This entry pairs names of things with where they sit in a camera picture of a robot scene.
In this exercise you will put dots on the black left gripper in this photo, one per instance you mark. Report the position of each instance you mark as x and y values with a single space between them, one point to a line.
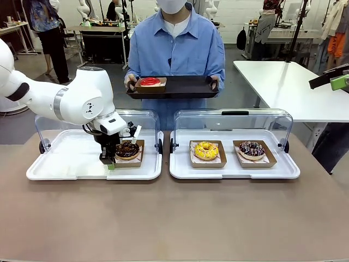
107 143

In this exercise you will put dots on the cardboard tray of chocolate donut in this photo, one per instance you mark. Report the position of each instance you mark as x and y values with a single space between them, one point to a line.
128 163

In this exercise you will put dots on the chocolate sprinkled donut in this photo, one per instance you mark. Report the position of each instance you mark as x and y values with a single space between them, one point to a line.
127 150

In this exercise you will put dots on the paper liner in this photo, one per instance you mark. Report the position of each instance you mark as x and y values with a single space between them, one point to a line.
140 154
237 147
192 146

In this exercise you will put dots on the cardboard tray of red donut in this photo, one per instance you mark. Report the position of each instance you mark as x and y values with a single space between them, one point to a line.
150 89

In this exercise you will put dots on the red glazed donut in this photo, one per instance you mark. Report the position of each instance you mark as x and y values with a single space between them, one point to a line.
150 81

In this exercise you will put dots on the black serving tray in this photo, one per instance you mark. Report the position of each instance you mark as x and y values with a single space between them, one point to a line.
188 87

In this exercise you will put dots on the person's left forearm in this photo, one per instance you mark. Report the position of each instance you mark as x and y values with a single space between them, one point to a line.
218 64

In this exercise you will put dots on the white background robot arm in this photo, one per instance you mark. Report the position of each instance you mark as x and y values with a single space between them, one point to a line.
211 9

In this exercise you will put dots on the person's right forearm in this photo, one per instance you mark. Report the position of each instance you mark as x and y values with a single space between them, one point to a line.
133 62

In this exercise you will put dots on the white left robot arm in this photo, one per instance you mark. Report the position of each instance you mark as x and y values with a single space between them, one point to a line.
90 90

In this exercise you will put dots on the paper liner under yellow donut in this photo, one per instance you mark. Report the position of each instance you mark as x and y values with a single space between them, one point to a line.
192 146

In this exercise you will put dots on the yellow glazed donut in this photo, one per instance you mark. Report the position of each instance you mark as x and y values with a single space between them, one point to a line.
206 150

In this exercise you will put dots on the dark sprinkled donut in box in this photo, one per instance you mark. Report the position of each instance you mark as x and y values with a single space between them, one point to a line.
270 162

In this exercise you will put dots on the purple drizzled donut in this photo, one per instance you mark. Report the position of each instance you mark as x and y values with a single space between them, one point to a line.
252 150

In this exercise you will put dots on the paper liner under purple donut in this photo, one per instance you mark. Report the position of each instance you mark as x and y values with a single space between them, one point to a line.
237 147

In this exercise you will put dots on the cardboard tray of yellow donut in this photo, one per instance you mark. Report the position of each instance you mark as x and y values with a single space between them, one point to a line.
222 162

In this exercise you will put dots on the person in blue shirt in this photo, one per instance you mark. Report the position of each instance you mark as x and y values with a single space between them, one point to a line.
177 54

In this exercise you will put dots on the person's right hand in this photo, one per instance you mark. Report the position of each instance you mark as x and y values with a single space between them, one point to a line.
129 82

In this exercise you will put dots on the person's left hand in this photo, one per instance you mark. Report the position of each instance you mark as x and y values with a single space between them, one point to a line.
214 82

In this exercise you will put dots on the orange garment on mannequin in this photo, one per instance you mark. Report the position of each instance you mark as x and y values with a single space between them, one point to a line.
335 45

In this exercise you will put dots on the white side table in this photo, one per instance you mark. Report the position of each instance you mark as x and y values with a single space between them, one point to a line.
286 87

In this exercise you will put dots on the white display tray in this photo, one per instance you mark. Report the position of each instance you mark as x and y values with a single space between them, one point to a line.
68 163
234 173

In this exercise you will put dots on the clear display lid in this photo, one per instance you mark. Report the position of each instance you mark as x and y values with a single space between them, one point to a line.
272 120
144 120

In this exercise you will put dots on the black stand pole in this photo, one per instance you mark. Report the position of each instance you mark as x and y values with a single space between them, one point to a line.
295 32

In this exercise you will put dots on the white background workbench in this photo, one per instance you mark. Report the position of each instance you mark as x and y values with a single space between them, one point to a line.
280 35

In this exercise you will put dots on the bystander in dark trousers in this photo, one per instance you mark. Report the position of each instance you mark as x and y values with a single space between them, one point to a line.
332 144

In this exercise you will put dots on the grey vest on mannequin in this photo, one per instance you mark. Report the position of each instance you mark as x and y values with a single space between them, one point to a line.
264 28

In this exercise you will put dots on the black hanging bag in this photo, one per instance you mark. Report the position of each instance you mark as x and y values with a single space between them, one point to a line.
241 39

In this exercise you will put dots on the background robot workstation table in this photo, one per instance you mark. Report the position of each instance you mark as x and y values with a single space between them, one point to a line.
101 41

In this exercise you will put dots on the bystander in floral shirt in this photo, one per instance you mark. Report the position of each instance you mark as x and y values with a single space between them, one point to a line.
47 27

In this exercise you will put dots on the background table with clutter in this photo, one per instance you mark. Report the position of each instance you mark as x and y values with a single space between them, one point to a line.
13 30

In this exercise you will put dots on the white face mask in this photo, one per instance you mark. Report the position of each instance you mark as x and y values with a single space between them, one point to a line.
173 6

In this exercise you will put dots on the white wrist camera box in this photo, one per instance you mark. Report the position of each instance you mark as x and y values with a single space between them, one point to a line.
135 135

